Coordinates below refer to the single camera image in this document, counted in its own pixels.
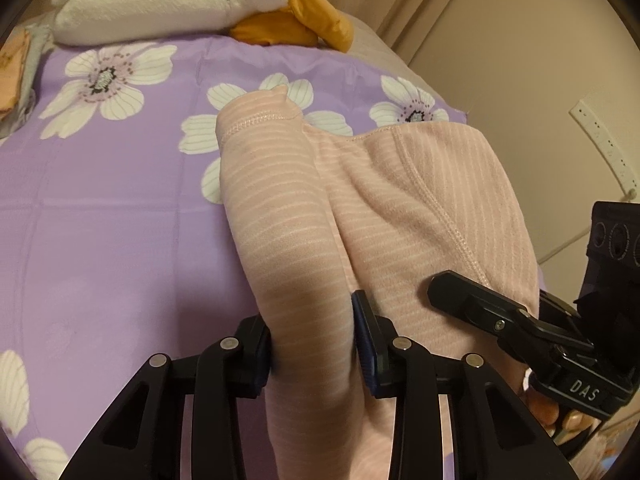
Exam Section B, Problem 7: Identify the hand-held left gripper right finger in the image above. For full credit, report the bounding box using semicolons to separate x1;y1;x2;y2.
351;290;571;480

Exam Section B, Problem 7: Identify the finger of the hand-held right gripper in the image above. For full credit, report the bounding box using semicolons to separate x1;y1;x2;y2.
537;290;585;320
427;270;596;361

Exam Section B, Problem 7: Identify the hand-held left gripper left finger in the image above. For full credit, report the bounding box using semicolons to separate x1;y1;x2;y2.
62;316;274;480

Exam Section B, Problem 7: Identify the pink striped small garment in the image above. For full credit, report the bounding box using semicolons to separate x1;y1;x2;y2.
215;85;545;480

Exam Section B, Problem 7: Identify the person's right hand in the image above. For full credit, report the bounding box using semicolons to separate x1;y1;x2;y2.
521;367;598;433

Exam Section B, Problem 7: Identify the white power strip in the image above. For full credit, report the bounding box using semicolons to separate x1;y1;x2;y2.
571;100;635;192

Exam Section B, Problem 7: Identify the purple floral bedsheet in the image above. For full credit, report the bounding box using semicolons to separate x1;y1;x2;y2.
0;35;473;480

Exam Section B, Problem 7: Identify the beige mattress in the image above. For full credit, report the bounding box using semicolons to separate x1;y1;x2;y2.
345;12;416;73

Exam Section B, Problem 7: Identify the beige curtain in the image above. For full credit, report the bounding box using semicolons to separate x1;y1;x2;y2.
320;0;483;68

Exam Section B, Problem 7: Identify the folded grey cloth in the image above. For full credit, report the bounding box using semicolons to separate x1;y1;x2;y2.
14;21;55;123

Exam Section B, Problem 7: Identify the folded orange cloth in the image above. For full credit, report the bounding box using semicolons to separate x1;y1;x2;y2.
0;27;32;117

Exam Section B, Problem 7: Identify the white cable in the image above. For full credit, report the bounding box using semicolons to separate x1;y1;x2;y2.
539;187;637;263

